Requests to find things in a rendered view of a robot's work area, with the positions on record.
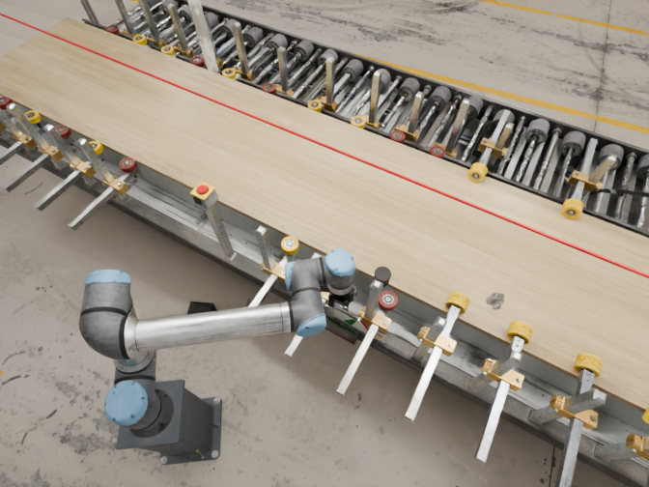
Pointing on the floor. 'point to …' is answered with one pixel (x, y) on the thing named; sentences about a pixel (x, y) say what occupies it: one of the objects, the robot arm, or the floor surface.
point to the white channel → (203, 35)
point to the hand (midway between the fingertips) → (335, 303)
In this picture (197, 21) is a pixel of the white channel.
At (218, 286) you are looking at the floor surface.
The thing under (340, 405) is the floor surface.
